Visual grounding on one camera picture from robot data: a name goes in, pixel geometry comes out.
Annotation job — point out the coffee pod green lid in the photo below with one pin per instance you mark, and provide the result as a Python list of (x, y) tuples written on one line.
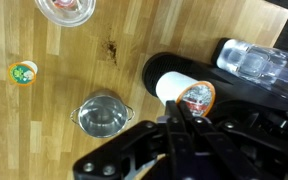
[(21, 74)]

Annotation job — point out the clear plastic cup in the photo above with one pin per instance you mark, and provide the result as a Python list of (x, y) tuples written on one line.
[(67, 16)]

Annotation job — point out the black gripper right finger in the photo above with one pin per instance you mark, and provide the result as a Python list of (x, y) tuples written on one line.
[(210, 146)]

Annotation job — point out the black pod coffee maker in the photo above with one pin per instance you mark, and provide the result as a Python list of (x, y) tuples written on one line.
[(230, 86)]

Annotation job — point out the small steel pot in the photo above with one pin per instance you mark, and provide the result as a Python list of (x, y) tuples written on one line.
[(102, 113)]

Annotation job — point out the coffee pod red foil lid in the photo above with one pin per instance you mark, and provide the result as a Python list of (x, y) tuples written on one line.
[(174, 85)]

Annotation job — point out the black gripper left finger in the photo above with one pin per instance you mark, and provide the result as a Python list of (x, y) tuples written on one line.
[(174, 140)]

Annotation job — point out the clear water tank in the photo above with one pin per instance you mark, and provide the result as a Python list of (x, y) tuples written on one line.
[(250, 63)]

